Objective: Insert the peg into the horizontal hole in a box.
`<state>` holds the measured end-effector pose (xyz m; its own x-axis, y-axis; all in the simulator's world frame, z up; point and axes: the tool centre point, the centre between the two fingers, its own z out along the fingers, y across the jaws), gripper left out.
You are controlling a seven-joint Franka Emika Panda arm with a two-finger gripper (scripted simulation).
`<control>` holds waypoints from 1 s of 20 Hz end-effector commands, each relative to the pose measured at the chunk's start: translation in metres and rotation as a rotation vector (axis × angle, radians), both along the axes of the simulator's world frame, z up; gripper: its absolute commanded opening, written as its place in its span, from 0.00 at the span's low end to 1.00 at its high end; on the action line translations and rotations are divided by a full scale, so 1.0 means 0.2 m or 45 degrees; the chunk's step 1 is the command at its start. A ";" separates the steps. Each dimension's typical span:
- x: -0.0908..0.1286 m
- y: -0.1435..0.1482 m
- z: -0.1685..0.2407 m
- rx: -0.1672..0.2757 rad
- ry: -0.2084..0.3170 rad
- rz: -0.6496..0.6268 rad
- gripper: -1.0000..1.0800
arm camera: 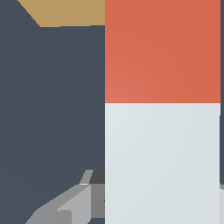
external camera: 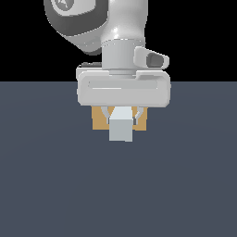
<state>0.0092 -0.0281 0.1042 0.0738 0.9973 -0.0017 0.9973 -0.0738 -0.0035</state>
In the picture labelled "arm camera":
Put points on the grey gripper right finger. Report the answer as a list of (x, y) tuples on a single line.
[(222, 204)]

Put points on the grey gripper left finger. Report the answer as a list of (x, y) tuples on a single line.
[(78, 201)]

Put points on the orange and white peg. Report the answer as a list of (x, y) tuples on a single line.
[(162, 110)]

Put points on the tan wooden box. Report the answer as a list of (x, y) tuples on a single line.
[(67, 13)]

